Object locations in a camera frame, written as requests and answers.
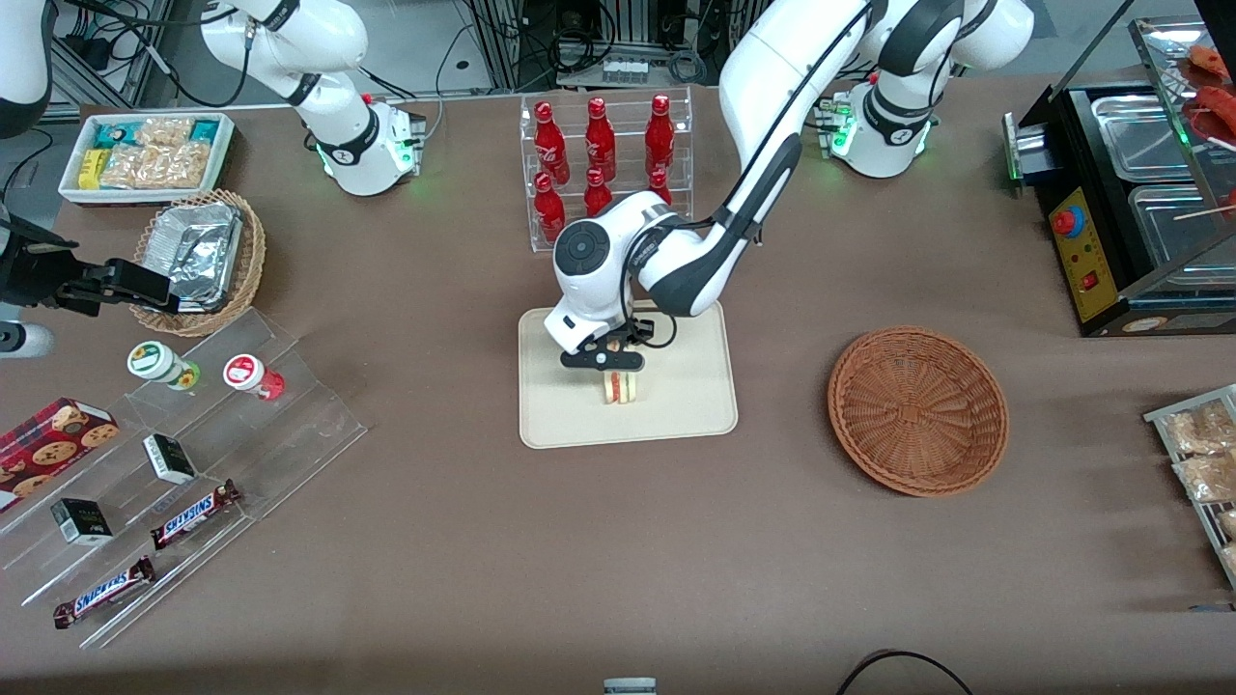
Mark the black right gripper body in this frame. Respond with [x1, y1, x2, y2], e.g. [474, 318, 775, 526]
[0, 219, 80, 311]

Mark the silver foil tray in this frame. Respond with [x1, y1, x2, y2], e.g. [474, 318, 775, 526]
[145, 203, 244, 313]

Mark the beige plastic tray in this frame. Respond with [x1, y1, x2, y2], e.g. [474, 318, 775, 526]
[518, 295, 740, 451]

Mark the tan wicker basket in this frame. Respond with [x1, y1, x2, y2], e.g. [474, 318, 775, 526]
[128, 189, 267, 338]

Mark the round brown wicker basket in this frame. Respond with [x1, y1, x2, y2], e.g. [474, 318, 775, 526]
[828, 326, 1010, 498]

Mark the green lid cup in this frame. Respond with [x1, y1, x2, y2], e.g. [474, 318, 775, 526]
[126, 341, 202, 391]

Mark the large clear cracker bag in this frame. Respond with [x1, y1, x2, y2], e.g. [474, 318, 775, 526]
[101, 143, 213, 190]

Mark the red lid cup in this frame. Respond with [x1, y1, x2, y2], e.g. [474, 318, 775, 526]
[223, 354, 286, 402]

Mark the small clear cracker bag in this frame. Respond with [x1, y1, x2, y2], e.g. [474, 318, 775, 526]
[135, 116, 195, 147]

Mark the red cookie box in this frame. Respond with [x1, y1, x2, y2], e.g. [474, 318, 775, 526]
[0, 397, 120, 514]

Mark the white rectangular snack bin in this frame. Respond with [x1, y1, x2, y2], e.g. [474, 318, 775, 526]
[58, 112, 236, 207]

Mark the clear acrylic bottle rack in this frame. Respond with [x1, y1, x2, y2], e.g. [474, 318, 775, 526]
[520, 87, 694, 254]

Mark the small black box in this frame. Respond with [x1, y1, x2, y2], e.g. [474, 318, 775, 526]
[50, 498, 114, 546]
[143, 433, 198, 486]

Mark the clear acrylic stepped shelf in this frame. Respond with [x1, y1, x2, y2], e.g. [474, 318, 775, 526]
[0, 307, 369, 650]

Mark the snickers chocolate bar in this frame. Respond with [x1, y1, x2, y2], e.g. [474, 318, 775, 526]
[53, 555, 156, 630]
[150, 480, 241, 551]

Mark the black food warmer cabinet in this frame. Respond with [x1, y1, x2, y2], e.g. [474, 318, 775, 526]
[1004, 0, 1236, 339]

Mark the steel food pan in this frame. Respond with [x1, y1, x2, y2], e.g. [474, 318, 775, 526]
[1091, 93, 1199, 183]
[1128, 183, 1236, 268]

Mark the clear bag of pastry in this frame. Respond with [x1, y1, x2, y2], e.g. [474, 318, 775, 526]
[1164, 403, 1236, 456]
[1173, 452, 1236, 504]

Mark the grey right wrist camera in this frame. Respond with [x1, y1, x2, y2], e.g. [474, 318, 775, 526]
[0, 323, 55, 360]

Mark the black floor cable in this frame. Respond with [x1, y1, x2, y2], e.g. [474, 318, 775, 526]
[835, 650, 976, 695]

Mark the metal wire rack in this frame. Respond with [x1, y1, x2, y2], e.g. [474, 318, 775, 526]
[1144, 384, 1236, 590]

